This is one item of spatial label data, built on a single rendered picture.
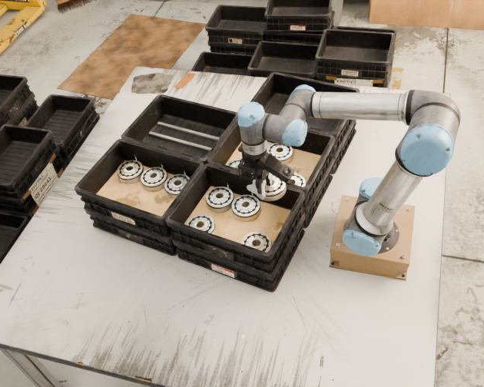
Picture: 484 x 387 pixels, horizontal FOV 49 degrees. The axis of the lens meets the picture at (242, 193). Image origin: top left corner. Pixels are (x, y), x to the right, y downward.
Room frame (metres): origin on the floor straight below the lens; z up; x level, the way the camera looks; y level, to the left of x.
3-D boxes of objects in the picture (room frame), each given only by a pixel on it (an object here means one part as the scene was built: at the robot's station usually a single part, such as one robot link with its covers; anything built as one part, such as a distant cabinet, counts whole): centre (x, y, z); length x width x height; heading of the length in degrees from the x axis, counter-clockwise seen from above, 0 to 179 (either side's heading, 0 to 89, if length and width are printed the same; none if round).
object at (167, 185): (1.42, 0.23, 0.86); 0.10 x 0.10 x 0.01
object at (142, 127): (1.67, 0.20, 0.87); 0.40 x 0.30 x 0.11; 57
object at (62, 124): (2.44, 0.97, 0.31); 0.40 x 0.30 x 0.34; 157
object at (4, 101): (2.59, 1.34, 0.37); 0.40 x 0.30 x 0.45; 158
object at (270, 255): (1.20, 0.03, 0.92); 0.40 x 0.30 x 0.02; 57
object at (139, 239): (1.42, 0.37, 0.76); 0.40 x 0.30 x 0.12; 57
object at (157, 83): (2.32, 0.38, 0.71); 0.22 x 0.19 x 0.01; 67
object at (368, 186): (1.10, -0.42, 0.97); 0.13 x 0.12 x 0.14; 150
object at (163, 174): (1.48, 0.33, 0.86); 0.10 x 0.10 x 0.01
